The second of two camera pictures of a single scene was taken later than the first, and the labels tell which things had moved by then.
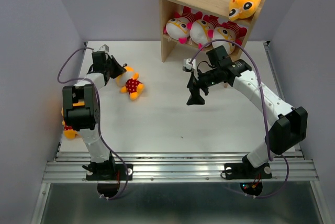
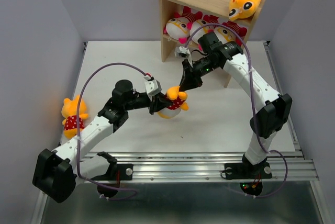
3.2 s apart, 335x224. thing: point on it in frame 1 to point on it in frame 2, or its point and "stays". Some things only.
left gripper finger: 116,69 to 162,101
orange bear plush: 134,86 to 177,99
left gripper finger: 111,75 to 154,108
